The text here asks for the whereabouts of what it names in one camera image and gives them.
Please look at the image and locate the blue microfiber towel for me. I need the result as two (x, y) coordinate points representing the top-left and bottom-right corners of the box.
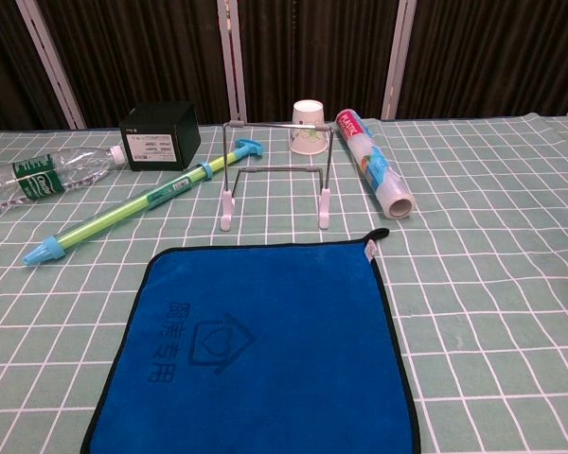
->
(79, 227), (422, 454)

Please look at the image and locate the plastic wrap roll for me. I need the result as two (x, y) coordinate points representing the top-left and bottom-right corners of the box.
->
(335, 108), (416, 220)

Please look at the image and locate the white paper cup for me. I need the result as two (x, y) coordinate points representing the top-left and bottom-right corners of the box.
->
(288, 98), (328, 156)

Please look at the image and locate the black cardboard box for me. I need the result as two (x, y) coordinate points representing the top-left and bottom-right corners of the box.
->
(118, 100), (203, 172)

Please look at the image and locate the green blue water pump tube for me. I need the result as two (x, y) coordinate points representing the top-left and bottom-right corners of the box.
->
(21, 138), (264, 267)

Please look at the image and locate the green checkered tablecloth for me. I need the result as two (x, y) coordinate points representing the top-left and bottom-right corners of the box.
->
(0, 112), (568, 454)

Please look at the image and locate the clear plastic water bottle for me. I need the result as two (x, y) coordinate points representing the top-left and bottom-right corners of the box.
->
(0, 145), (127, 213)

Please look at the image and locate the wire stand with white feet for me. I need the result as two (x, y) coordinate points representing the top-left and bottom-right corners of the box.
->
(220, 120), (335, 233)

